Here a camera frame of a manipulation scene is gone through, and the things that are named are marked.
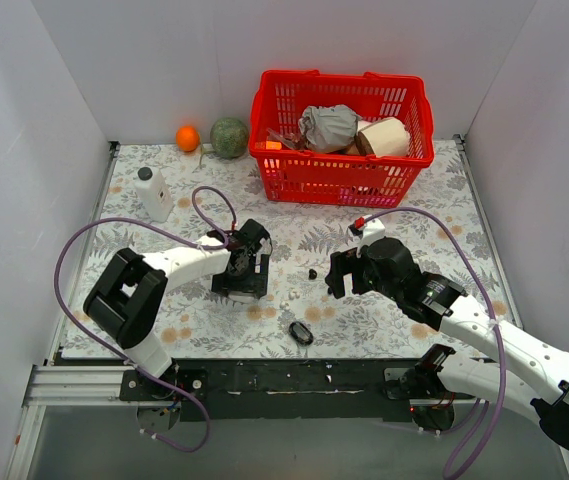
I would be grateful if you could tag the floral patterned table mat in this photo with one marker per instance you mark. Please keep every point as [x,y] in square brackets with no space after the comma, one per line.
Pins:
[441,226]

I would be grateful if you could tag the green melon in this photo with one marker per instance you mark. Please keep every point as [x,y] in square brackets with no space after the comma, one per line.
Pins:
[229,139]

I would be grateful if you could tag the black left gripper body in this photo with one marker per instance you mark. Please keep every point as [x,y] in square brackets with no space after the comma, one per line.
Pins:
[239,288]

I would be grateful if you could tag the black earbud charging case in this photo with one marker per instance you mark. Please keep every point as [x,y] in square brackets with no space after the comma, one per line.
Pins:
[300,333]

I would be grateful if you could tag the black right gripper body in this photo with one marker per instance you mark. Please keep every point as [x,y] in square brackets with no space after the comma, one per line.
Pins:
[342,273]

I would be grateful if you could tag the orange fruit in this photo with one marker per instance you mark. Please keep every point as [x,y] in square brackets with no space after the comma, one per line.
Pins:
[187,138]

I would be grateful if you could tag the white bottle black cap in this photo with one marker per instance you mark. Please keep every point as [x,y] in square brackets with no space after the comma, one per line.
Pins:
[153,192]

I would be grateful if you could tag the beige paper roll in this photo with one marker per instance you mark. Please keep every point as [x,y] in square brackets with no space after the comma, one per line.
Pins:
[385,137]

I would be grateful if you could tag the red plastic shopping basket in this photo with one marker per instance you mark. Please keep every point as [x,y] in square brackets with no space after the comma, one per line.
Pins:
[344,177]

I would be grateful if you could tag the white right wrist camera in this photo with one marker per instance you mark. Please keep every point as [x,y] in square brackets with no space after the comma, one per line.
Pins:
[368,230]

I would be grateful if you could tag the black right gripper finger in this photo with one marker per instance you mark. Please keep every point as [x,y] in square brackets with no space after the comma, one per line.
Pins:
[350,286]
[335,283]

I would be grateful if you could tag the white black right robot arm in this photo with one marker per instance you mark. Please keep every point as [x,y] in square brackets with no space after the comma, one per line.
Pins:
[532,375]

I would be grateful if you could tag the white earbud charging case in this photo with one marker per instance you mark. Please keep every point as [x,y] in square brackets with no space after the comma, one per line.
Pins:
[241,297]

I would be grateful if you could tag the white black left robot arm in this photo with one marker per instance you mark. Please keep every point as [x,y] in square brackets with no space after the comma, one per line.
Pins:
[127,297]

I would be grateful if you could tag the clear plastic snack wrapper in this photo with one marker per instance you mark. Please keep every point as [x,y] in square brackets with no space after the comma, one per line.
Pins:
[291,141]

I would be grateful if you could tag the crumpled grey bag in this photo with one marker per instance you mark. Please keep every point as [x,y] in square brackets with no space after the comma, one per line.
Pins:
[328,129]

